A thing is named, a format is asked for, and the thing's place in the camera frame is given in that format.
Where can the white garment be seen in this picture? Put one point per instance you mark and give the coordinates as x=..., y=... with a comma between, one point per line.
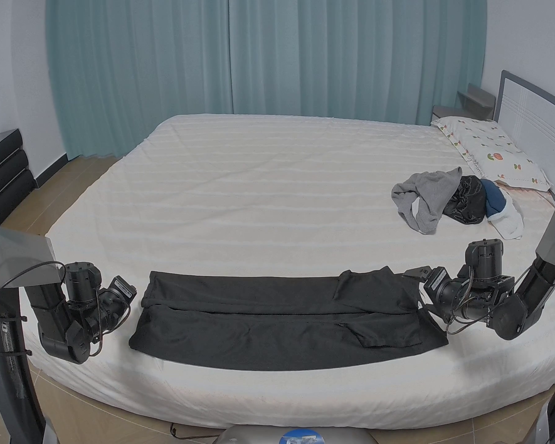
x=506, y=222

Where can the dark blue garment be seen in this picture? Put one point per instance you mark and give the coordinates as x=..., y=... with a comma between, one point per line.
x=494, y=199

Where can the white printed pillow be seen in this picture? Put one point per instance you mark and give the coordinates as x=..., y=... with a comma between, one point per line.
x=495, y=150

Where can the blue-green curtain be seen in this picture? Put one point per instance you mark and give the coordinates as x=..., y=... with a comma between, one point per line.
x=351, y=44
x=138, y=63

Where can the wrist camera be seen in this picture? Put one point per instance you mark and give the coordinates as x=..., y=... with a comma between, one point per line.
x=82, y=282
x=484, y=259

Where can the black shiny garment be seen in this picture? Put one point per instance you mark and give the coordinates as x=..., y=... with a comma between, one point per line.
x=467, y=201

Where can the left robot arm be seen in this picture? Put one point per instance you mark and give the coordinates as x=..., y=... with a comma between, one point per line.
x=51, y=312

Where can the grey bedside table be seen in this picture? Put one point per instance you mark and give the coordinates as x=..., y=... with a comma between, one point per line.
x=476, y=101

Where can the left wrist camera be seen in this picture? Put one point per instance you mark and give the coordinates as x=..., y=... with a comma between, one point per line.
x=82, y=282

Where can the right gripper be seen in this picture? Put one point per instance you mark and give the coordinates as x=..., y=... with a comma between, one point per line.
x=437, y=287

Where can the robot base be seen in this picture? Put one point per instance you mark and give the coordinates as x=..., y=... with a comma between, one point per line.
x=291, y=435

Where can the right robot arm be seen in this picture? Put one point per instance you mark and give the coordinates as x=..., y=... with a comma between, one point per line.
x=532, y=289

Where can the black chest of drawers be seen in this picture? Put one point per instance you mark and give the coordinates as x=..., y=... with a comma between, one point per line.
x=2, y=174

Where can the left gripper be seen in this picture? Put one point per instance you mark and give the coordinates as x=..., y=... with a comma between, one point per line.
x=120, y=298

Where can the black T-shirt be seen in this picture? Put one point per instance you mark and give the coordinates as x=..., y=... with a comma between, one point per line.
x=268, y=322

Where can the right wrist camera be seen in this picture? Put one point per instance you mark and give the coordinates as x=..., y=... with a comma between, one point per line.
x=484, y=259

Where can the grey garment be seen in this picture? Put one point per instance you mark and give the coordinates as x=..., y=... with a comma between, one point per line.
x=428, y=194

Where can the bed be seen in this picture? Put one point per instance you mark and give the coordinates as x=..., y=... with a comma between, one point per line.
x=268, y=178

